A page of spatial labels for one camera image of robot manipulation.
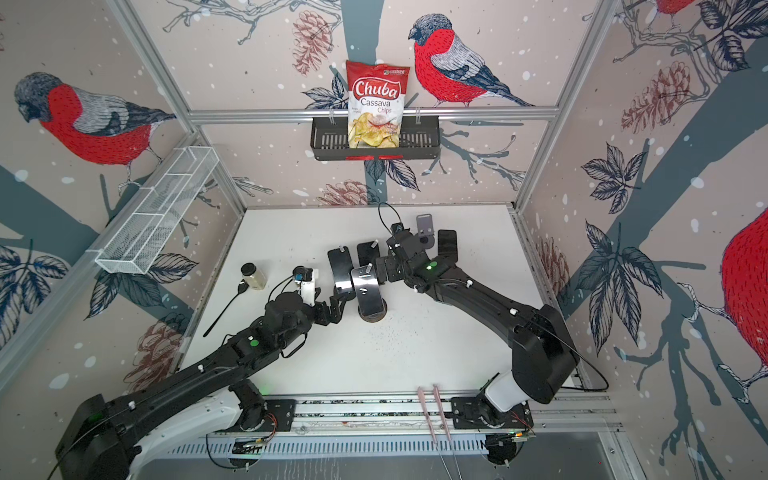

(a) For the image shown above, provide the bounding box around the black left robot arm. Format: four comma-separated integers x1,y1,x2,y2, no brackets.
52,292,346,479

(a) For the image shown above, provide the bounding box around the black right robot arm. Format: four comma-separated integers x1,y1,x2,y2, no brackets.
384,223,579,412

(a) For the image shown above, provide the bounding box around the black phone far left stand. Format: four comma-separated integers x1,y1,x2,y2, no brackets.
327,246,354,297

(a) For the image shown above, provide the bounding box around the black-lid pale spice jar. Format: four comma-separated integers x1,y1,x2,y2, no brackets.
240,262,267,290

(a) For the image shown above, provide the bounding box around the black spoon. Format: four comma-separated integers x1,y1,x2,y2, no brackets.
203,280,249,338

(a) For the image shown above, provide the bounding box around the pink chopstick right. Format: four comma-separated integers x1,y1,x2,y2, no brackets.
433,384,464,480

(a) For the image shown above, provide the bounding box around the Chuba cassava chips bag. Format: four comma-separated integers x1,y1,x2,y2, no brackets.
346,61,410,149

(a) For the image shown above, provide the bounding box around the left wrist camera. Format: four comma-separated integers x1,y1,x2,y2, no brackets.
292,266,316,306

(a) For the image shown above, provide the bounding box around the black wall basket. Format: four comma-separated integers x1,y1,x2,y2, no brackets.
310,114,441,161

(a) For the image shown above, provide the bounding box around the base rail plate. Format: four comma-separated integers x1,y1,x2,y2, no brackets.
160,391,623,463

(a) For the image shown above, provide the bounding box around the white wire mesh shelf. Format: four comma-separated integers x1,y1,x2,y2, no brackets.
95,146,219,274

